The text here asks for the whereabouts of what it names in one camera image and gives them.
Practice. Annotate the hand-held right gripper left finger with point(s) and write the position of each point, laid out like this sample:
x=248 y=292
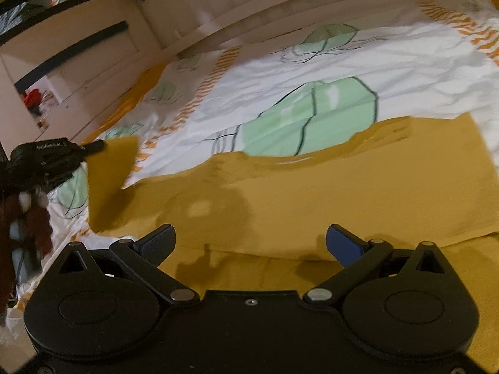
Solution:
x=156 y=241

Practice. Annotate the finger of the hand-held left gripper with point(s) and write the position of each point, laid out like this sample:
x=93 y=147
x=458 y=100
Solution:
x=95 y=147

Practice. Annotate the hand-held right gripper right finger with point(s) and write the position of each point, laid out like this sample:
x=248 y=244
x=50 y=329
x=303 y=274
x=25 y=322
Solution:
x=343 y=246

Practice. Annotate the yellow knitted garment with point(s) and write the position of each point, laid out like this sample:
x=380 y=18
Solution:
x=312 y=202

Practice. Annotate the yellow bed sheet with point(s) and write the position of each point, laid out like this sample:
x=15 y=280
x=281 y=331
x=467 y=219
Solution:
x=128 y=101

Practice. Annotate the red item on shelf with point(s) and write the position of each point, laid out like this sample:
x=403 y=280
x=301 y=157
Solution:
x=32 y=98

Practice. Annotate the white cabinet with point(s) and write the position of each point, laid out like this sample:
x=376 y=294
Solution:
x=97 y=58

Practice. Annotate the white printed duvet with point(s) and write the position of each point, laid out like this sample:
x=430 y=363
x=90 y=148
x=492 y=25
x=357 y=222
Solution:
x=253 y=66

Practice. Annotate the white bed frame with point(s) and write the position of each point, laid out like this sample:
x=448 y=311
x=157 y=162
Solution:
x=273 y=0

